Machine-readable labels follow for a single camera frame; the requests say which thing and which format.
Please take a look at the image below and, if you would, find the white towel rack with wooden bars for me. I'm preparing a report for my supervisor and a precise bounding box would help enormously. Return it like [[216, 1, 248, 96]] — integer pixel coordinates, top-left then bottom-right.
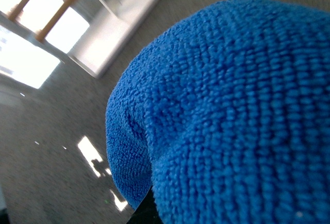
[[1, 0, 159, 88]]

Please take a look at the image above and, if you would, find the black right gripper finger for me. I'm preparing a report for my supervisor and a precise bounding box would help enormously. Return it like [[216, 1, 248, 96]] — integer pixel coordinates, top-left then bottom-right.
[[127, 187, 163, 224]]

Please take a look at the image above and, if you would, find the blue microfiber cloth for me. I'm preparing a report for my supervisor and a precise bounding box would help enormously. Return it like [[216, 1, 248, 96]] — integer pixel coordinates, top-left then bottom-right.
[[105, 0, 329, 223]]

